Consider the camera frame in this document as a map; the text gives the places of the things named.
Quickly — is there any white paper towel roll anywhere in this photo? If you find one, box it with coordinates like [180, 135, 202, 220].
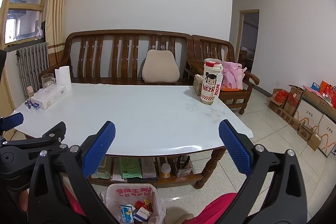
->
[55, 65, 72, 92]

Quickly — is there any person's right leg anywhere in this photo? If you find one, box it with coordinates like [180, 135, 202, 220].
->
[184, 193, 239, 224]

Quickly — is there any beige back cushion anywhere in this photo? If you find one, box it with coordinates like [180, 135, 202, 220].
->
[142, 49, 180, 83]

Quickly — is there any wooden slatted sofa bench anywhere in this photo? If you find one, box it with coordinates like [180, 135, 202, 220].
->
[39, 29, 196, 86]

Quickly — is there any person's leg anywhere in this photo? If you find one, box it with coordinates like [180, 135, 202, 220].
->
[64, 182, 87, 218]
[184, 193, 239, 224]

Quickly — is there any person's left hand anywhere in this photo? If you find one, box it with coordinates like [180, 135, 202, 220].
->
[17, 189, 29, 212]

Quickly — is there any small cardboard box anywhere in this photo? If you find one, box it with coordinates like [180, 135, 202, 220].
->
[193, 74, 205, 97]

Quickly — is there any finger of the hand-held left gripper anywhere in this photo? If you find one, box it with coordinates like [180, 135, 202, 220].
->
[0, 112, 25, 132]
[4, 121, 69, 159]

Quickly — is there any white long box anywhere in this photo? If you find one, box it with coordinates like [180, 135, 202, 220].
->
[141, 157, 157, 178]

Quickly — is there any blue medicine box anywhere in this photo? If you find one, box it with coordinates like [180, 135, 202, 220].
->
[120, 204, 135, 224]

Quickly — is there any small white pill bottle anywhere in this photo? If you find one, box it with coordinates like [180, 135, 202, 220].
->
[160, 163, 171, 178]

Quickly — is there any pile of cardboard boxes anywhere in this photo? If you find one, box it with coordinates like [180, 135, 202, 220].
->
[268, 81, 336, 159]

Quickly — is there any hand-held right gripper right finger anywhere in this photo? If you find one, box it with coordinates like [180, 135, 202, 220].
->
[218, 119, 307, 224]

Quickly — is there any white top wooden table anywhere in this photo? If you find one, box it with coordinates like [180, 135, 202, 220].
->
[13, 82, 255, 190]

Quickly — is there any interior door frame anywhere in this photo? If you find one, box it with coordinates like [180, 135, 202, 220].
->
[238, 9, 260, 72]

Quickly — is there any white medicine box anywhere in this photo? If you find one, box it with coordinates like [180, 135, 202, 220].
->
[133, 210, 153, 223]

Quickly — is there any bin with printed plastic bag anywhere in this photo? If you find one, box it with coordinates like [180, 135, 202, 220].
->
[101, 183, 166, 224]

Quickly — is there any pink plastic bag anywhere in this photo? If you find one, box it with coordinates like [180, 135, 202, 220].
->
[220, 61, 248, 90]

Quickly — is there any clear glass mug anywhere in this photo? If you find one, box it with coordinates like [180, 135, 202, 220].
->
[41, 73, 58, 89]

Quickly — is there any grey cast iron radiator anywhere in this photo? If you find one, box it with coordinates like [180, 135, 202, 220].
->
[16, 42, 50, 101]

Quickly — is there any white cartoon print bottle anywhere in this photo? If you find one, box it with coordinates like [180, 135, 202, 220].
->
[200, 58, 224, 106]

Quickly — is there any white flat tissue box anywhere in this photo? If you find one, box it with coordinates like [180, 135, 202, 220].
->
[31, 85, 67, 110]

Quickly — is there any clear plastic container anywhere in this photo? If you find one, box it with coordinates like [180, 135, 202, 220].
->
[173, 155, 193, 177]

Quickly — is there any light green wipes pack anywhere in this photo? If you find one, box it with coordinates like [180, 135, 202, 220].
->
[92, 158, 113, 179]

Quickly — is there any red plastic bag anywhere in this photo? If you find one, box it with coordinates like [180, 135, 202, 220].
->
[274, 90, 289, 102]

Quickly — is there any beige patterned curtain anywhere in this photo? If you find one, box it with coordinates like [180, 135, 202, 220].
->
[43, 0, 79, 67]

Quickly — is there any wooden slatted armchair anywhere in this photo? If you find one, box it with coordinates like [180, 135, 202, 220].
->
[187, 34, 260, 115]

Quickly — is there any white and red pack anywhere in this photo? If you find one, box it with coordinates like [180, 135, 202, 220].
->
[112, 158, 124, 182]

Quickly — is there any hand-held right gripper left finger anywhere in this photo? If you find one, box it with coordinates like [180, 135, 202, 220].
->
[28, 120, 117, 224]

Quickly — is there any person's left leg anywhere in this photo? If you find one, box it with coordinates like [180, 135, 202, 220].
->
[64, 182, 87, 218]

